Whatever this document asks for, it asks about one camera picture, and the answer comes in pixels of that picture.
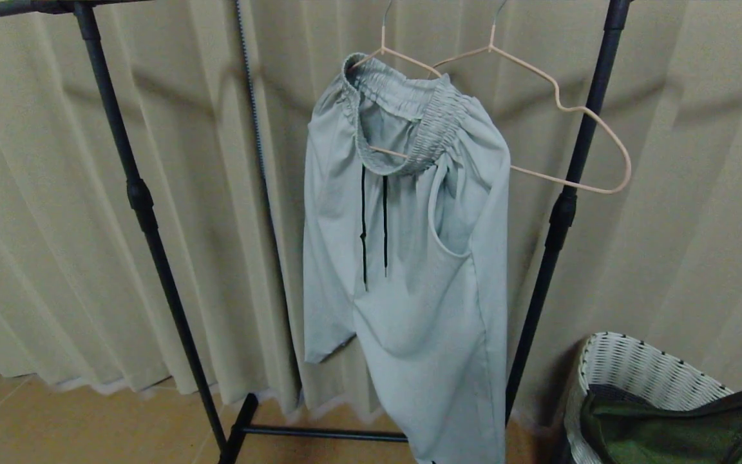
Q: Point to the pale grey shorts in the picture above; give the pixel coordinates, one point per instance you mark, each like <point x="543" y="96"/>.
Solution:
<point x="409" y="290"/>

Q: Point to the beige curtain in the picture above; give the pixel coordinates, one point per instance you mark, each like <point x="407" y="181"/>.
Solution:
<point x="55" y="193"/>

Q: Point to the pink clothes hanger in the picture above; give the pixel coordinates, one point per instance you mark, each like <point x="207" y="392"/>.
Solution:
<point x="403" y="57"/>
<point x="558" y="96"/>

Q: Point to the white laundry basket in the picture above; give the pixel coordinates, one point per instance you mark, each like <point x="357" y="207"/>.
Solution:
<point x="641" y="374"/>

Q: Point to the green garment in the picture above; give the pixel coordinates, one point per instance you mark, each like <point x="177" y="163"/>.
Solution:
<point x="667" y="432"/>

